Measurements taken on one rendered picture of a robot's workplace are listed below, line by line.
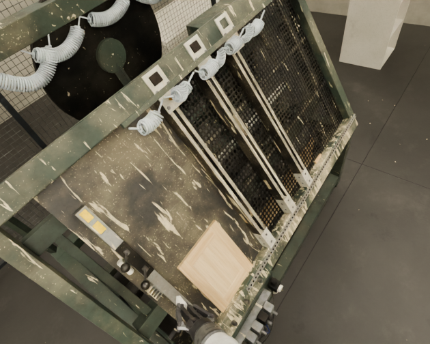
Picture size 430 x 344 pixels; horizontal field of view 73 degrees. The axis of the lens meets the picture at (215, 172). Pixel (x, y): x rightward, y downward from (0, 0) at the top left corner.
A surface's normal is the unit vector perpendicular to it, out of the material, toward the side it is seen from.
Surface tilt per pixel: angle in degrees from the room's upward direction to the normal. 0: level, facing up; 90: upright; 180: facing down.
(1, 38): 90
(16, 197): 59
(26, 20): 90
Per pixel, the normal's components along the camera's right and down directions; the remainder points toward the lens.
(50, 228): 0.60, 0.00
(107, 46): 0.80, 0.37
